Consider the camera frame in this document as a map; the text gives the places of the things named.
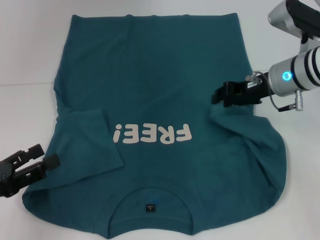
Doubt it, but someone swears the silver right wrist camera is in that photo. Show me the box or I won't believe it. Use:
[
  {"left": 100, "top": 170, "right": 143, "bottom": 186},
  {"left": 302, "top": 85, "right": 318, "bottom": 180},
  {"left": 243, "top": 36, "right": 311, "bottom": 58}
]
[{"left": 267, "top": 0, "right": 320, "bottom": 47}]

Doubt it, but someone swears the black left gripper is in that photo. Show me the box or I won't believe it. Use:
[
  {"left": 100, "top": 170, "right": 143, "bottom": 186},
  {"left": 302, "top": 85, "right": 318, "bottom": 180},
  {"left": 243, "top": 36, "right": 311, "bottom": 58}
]
[{"left": 0, "top": 143, "right": 61, "bottom": 199}]

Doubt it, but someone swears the teal t-shirt with FREE print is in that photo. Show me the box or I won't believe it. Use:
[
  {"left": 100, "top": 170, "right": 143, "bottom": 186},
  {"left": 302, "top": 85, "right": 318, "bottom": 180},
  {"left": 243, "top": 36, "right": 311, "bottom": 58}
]
[{"left": 21, "top": 13, "right": 287, "bottom": 240}]

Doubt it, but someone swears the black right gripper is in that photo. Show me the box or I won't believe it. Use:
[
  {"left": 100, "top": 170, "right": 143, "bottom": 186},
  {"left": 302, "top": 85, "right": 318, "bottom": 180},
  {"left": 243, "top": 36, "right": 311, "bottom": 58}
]
[{"left": 211, "top": 71, "right": 273, "bottom": 108}]

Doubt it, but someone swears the right gripper cable with plug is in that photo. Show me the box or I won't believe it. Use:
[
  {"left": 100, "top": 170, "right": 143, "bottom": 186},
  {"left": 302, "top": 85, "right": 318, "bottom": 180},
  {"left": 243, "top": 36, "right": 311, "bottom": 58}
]
[{"left": 246, "top": 71, "right": 305, "bottom": 113}]

